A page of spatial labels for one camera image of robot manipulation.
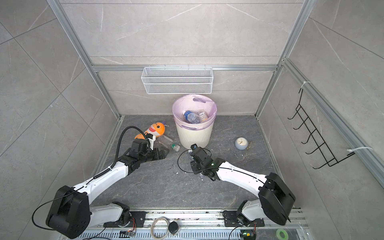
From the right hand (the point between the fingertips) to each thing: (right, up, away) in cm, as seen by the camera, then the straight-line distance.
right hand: (195, 161), depth 85 cm
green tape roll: (+40, -32, -16) cm, 53 cm away
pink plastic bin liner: (-3, +36, +9) cm, 37 cm away
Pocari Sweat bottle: (-3, +27, +9) cm, 28 cm away
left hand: (-19, +8, 0) cm, 20 cm away
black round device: (-10, -24, -22) cm, 33 cm away
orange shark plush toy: (-26, +19, +15) cm, 36 cm away
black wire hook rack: (+55, +11, -22) cm, 61 cm away
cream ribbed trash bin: (-5, +14, +1) cm, 15 cm away
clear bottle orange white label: (+5, +27, +9) cm, 29 cm away
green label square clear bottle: (-13, +6, +12) cm, 19 cm away
